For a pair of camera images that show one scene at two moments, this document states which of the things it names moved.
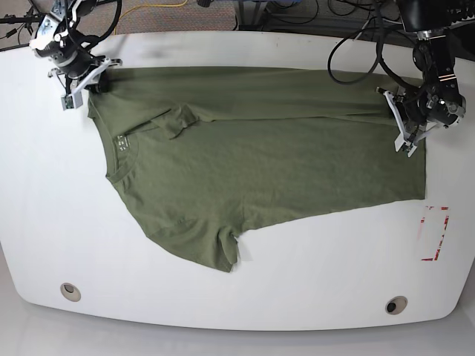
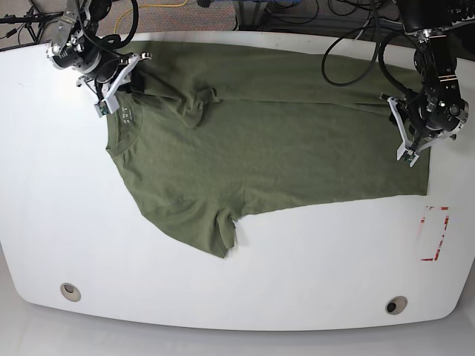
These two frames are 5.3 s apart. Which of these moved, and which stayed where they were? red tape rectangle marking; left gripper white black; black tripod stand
Moved: left gripper white black
Stayed: red tape rectangle marking; black tripod stand
